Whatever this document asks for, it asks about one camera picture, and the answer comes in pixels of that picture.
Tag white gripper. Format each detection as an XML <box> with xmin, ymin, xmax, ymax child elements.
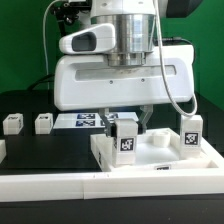
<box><xmin>54</xmin><ymin>45</ymin><xmax>194</xmax><ymax>137</ymax></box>

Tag white square tabletop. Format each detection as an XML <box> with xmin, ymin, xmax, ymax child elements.
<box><xmin>90</xmin><ymin>128</ymin><xmax>224</xmax><ymax>172</ymax></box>

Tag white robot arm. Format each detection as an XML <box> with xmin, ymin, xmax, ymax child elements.
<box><xmin>54</xmin><ymin>0</ymin><xmax>196</xmax><ymax>132</ymax></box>

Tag white sheet with tags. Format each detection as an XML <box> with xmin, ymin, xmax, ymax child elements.
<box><xmin>54</xmin><ymin>112</ymin><xmax>138</xmax><ymax>129</ymax></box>

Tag white front fence bar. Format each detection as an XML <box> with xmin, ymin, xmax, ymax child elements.
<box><xmin>0</xmin><ymin>168</ymin><xmax>224</xmax><ymax>202</ymax></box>

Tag white left fence block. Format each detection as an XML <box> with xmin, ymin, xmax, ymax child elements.
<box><xmin>0</xmin><ymin>140</ymin><xmax>7</xmax><ymax>164</ymax></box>

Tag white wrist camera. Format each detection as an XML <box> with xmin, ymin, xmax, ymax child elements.
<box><xmin>59</xmin><ymin>23</ymin><xmax>116</xmax><ymax>55</ymax></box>

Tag black cables on table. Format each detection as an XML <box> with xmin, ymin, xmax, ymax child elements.
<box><xmin>26</xmin><ymin>73</ymin><xmax>56</xmax><ymax>92</ymax></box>

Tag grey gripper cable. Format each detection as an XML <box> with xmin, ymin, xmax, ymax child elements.
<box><xmin>151</xmin><ymin>0</ymin><xmax>199</xmax><ymax>118</ymax></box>

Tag white cable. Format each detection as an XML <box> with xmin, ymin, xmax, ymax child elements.
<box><xmin>41</xmin><ymin>0</ymin><xmax>63</xmax><ymax>90</ymax></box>

